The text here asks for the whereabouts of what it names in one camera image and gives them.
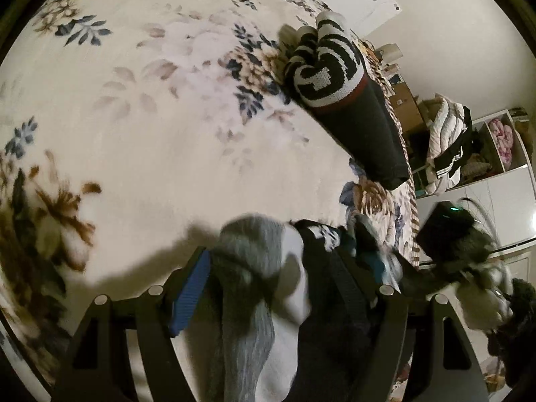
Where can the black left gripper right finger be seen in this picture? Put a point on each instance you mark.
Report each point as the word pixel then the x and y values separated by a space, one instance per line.
pixel 434 346

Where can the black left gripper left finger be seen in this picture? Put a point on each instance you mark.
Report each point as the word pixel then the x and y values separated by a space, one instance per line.
pixel 97 365

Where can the black sock with patterned band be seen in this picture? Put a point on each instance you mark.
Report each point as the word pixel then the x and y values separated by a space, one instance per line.
pixel 342 353

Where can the grey and white sock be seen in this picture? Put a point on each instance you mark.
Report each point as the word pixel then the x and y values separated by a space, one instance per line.
pixel 258 263

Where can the striped clothes pile on shelf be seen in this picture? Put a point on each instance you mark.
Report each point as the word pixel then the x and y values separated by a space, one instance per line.
pixel 449 144

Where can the white storage cabinet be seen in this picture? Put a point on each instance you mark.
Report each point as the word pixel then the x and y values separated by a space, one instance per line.
pixel 504 202

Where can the pink folded blanket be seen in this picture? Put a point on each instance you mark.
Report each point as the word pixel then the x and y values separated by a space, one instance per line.
pixel 502 134

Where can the cardboard box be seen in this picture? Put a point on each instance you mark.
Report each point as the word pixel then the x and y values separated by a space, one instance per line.
pixel 407 109

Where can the black sock with striped cuff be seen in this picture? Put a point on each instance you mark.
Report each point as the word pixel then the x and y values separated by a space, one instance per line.
pixel 327 74

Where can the floral fleece bed blanket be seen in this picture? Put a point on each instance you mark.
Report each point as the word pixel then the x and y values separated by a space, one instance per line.
pixel 131 131

